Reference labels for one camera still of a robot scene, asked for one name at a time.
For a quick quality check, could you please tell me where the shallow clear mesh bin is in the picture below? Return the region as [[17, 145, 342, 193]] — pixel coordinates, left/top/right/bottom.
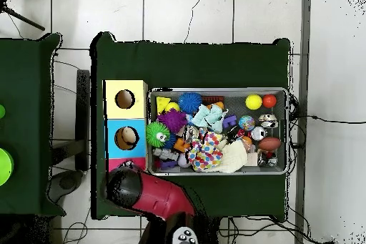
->
[[147, 87, 289, 177]]

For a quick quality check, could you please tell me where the silver toy robot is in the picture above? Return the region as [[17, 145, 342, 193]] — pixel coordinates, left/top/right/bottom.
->
[[152, 147, 180, 162]]

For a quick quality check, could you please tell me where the green spiky ball with eyes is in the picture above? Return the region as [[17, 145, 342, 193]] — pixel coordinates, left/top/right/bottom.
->
[[145, 121, 172, 148]]

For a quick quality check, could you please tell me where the purple spiky toy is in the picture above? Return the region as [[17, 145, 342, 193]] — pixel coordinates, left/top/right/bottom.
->
[[157, 108, 188, 134]]

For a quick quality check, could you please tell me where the wooden box with three holes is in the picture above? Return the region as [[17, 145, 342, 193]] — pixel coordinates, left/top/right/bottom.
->
[[103, 79, 150, 172]]

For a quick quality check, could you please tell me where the colourful patterned cloth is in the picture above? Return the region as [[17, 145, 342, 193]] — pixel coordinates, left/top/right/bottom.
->
[[186, 130, 224, 172]]

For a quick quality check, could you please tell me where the crushed silver drink can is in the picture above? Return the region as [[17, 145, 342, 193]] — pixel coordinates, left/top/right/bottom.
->
[[182, 125, 199, 142]]

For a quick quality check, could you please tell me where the light blue cloth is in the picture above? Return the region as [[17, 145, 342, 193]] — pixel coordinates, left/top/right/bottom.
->
[[190, 103, 229, 134]]

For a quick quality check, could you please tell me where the dark green side tablecloth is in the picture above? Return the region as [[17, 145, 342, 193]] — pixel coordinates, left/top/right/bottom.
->
[[0, 33, 67, 217]]

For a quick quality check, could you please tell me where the black cable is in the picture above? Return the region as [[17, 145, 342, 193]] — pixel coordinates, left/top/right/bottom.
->
[[294, 114, 366, 125]]

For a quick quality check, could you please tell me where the blue spiky ball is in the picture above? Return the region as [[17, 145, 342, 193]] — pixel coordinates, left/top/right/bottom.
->
[[177, 92, 203, 115], [163, 133, 177, 150]]

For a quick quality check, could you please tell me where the yellow ball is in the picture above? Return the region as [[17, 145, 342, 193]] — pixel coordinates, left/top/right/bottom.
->
[[244, 94, 263, 111]]

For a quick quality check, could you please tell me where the black tripod leg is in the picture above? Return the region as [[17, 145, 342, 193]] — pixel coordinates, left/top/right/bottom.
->
[[0, 3, 46, 31]]

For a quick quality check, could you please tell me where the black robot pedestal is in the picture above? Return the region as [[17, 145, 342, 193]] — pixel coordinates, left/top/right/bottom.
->
[[198, 215, 222, 244]]

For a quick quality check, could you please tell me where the cream white cloth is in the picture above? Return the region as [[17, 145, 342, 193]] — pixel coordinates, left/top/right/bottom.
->
[[211, 139, 249, 174]]

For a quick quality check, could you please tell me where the lime green bowl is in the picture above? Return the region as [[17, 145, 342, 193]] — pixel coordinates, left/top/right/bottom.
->
[[0, 147, 14, 187]]

